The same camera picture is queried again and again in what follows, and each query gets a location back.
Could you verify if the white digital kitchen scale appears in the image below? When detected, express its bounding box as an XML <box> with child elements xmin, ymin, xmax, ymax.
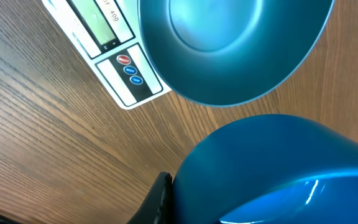
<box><xmin>42</xmin><ymin>0</ymin><xmax>171</xmax><ymax>110</ymax></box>

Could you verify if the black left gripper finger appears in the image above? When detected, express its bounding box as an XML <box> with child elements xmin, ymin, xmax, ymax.
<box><xmin>127</xmin><ymin>172</ymin><xmax>173</xmax><ymax>224</ymax></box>

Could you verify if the blue plastic measuring scoop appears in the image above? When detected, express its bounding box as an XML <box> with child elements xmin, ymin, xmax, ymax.
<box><xmin>173</xmin><ymin>114</ymin><xmax>358</xmax><ymax>223</ymax></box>

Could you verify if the teal metal bowl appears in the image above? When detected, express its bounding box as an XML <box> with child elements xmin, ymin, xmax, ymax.
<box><xmin>137</xmin><ymin>0</ymin><xmax>334</xmax><ymax>107</ymax></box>

